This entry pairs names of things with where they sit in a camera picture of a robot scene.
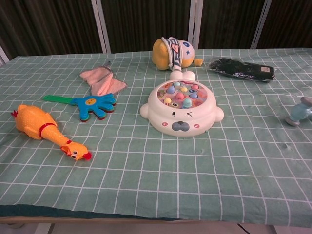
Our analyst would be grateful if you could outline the white seal-shaped toy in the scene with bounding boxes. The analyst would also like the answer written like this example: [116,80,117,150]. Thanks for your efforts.
[139,70,224,137]

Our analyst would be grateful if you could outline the blue hand clapper toy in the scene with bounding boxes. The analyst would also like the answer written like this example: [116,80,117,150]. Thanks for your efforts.
[42,93,117,122]

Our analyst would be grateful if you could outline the green checkered tablecloth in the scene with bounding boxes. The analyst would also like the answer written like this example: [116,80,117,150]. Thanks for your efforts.
[0,48,312,226]

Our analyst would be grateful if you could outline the yellow plush toy striped hat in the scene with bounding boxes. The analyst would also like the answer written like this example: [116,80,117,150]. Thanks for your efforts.
[152,36,203,72]

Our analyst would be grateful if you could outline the pink cloth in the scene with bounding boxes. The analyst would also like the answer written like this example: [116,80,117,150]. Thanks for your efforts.
[79,60,129,96]

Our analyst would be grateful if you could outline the black gloves in plastic bag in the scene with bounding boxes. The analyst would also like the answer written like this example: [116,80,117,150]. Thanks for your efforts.
[208,57,277,83]

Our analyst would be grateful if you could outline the yellow rubber chicken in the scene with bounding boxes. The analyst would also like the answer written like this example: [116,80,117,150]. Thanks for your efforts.
[11,104,93,161]

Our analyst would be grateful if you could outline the white partition frame post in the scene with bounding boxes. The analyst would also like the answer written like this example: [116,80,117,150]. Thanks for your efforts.
[0,45,10,66]
[187,0,204,50]
[251,0,273,49]
[91,0,112,54]

